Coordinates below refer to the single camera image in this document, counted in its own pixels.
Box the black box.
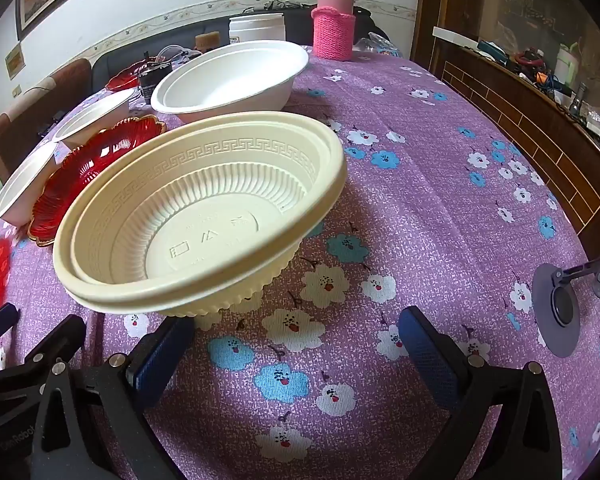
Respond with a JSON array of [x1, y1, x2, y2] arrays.
[[137, 60, 175, 104]]

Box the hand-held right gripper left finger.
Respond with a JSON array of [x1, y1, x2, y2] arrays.
[[30, 316, 195, 480]]

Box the wooden door frame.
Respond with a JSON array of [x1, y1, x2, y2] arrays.
[[411, 0, 483, 73]]

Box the bottle with pink knitted sleeve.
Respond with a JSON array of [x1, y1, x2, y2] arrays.
[[312, 0, 356, 59]]

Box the large white paper bowl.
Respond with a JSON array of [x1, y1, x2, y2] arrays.
[[150, 40, 310, 124]]

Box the purple floral tablecloth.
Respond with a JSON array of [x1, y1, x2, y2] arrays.
[[0, 45, 600, 480]]

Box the small wall sign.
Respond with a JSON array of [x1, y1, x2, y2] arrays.
[[4, 41, 24, 80]]

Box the wooden sideboard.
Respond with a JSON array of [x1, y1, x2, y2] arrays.
[[429, 25, 600, 243]]

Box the white plastic jar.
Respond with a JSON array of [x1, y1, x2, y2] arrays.
[[228, 13, 286, 47]]

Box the cream patterned plastic bowl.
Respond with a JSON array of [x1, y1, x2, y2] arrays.
[[52, 110, 349, 319]]

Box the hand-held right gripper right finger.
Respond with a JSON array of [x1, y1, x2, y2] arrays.
[[399, 306, 563, 480]]

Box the brown chair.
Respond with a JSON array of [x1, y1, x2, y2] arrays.
[[0, 57, 94, 183]]

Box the small white paper bowl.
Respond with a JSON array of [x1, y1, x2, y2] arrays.
[[53, 88, 137, 151], [0, 142, 59, 227]]

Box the grey phone stand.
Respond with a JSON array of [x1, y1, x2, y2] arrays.
[[531, 252, 600, 359]]

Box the clear plastic bag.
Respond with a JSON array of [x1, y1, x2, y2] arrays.
[[354, 32, 402, 59]]

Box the black sofa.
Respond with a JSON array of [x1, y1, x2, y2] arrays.
[[92, 6, 386, 92]]

